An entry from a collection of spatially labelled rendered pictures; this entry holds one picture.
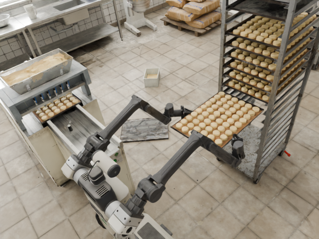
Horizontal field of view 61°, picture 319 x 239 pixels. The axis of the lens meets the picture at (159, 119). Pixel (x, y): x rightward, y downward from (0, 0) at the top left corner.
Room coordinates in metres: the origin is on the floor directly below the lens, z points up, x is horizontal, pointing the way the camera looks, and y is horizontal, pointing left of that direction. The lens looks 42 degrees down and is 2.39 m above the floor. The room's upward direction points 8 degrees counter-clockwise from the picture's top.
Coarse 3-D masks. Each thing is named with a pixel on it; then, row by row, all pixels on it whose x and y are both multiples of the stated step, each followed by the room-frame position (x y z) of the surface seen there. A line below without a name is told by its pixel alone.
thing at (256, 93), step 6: (300, 72) 1.86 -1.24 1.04; (294, 78) 1.78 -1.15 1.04; (228, 84) 1.82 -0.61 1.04; (234, 84) 1.80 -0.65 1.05; (240, 84) 1.78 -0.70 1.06; (240, 90) 1.73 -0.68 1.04; (246, 90) 1.70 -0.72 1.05; (252, 90) 1.68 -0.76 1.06; (258, 90) 1.69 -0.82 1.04; (258, 96) 1.60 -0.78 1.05; (264, 96) 1.58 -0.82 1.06
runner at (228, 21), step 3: (237, 12) 1.91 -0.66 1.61; (240, 12) 1.93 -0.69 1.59; (243, 12) 1.96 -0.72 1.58; (234, 15) 1.88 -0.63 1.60; (237, 15) 1.91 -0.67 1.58; (240, 15) 1.91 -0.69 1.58; (243, 15) 1.91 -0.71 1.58; (228, 18) 1.84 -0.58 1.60; (231, 18) 1.86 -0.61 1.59; (234, 18) 1.87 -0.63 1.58; (237, 18) 1.87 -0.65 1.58; (225, 21) 1.82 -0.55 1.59; (228, 21) 1.84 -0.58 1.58; (231, 21) 1.83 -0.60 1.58
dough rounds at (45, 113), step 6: (66, 96) 2.16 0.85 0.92; (72, 96) 2.18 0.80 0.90; (54, 102) 2.11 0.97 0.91; (60, 102) 2.09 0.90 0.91; (66, 102) 2.06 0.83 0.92; (72, 102) 2.07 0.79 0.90; (42, 108) 2.04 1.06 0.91; (48, 108) 2.04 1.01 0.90; (54, 108) 2.00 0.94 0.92; (60, 108) 1.99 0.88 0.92; (66, 108) 2.00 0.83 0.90; (36, 114) 1.97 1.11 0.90; (42, 114) 1.93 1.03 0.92; (48, 114) 1.92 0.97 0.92; (54, 114) 1.93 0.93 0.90; (42, 120) 1.87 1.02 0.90
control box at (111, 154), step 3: (117, 147) 1.48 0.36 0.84; (114, 150) 1.45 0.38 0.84; (117, 150) 1.45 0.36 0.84; (108, 153) 1.43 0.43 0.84; (111, 153) 1.42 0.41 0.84; (114, 153) 1.43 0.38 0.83; (120, 153) 1.45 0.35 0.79; (111, 156) 1.40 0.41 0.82; (114, 156) 1.42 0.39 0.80; (117, 156) 1.43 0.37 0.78; (120, 156) 1.45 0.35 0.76; (117, 159) 1.43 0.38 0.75; (120, 159) 1.44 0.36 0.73; (117, 162) 1.42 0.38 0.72; (96, 165) 1.33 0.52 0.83
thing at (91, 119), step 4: (76, 108) 2.03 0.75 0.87; (80, 108) 1.97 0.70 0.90; (80, 112) 1.98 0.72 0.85; (84, 112) 1.90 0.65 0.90; (84, 116) 1.91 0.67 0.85; (88, 116) 1.84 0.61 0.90; (92, 116) 1.83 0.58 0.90; (92, 120) 1.79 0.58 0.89; (96, 120) 1.77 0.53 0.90; (96, 124) 1.73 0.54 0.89; (100, 124) 1.71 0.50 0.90; (100, 128) 1.69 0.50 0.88; (104, 128) 1.66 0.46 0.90; (112, 136) 1.55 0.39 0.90; (112, 140) 1.56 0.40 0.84; (116, 140) 1.49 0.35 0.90; (120, 140) 1.49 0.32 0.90; (116, 144) 1.51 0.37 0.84; (120, 144) 1.47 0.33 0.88
